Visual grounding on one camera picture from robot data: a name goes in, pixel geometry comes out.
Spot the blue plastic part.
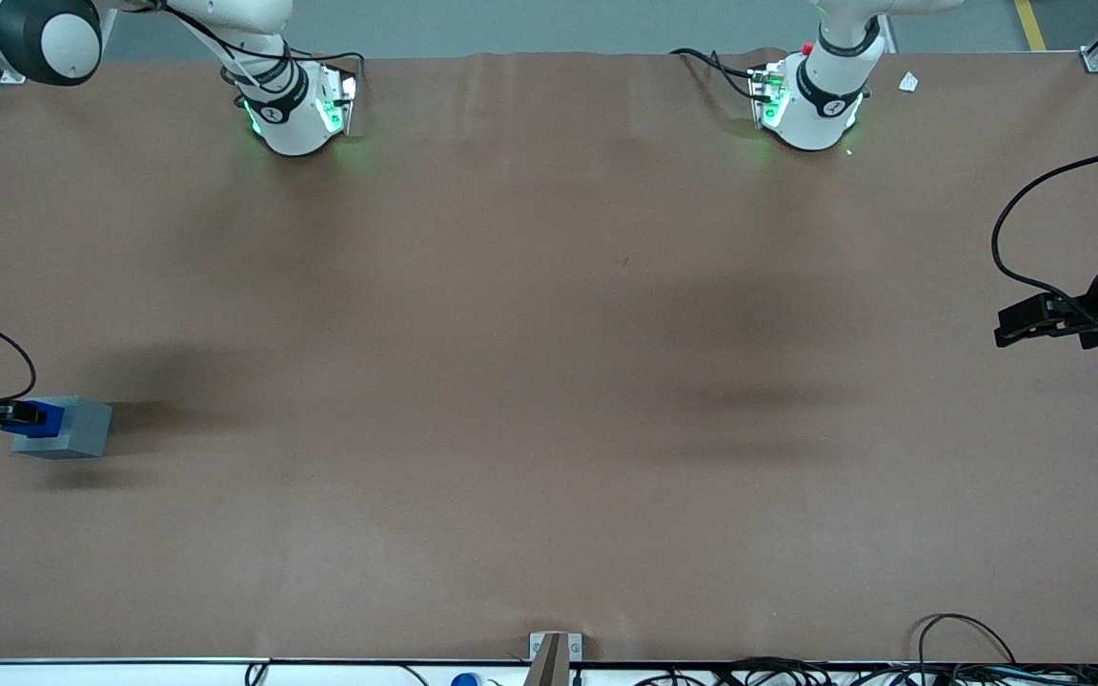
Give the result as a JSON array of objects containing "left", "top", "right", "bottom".
[{"left": 0, "top": 399, "right": 67, "bottom": 440}]

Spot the gray square base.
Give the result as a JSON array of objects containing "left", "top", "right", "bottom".
[{"left": 12, "top": 395, "right": 114, "bottom": 461}]

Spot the paper table cover sheet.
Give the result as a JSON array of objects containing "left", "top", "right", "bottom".
[{"left": 0, "top": 48, "right": 1098, "bottom": 664}]

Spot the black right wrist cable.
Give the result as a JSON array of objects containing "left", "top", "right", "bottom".
[{"left": 0, "top": 320, "right": 38, "bottom": 407}]

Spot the long black left wrist cable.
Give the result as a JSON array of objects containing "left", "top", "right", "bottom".
[{"left": 990, "top": 143, "right": 1098, "bottom": 320}]

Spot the thin black cable loop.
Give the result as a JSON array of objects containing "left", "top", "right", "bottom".
[{"left": 913, "top": 613, "right": 1019, "bottom": 668}]

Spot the black left arm base cable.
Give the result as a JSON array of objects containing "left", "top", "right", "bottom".
[{"left": 669, "top": 47, "right": 767, "bottom": 102}]

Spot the black arm base cable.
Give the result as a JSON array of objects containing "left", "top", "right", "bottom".
[
  {"left": 156, "top": 0, "right": 367, "bottom": 102},
  {"left": 669, "top": 47, "right": 767, "bottom": 102}
]

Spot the black cable bundle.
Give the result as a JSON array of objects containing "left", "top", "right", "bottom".
[{"left": 633, "top": 656, "right": 1098, "bottom": 686}]

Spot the black right arm base cable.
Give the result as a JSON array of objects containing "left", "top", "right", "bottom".
[{"left": 156, "top": 0, "right": 367, "bottom": 102}]

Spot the metal mounting bracket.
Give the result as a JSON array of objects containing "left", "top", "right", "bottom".
[{"left": 528, "top": 631, "right": 584, "bottom": 664}]

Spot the tan upright post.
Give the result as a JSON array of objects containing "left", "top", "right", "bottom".
[{"left": 523, "top": 634, "right": 572, "bottom": 686}]

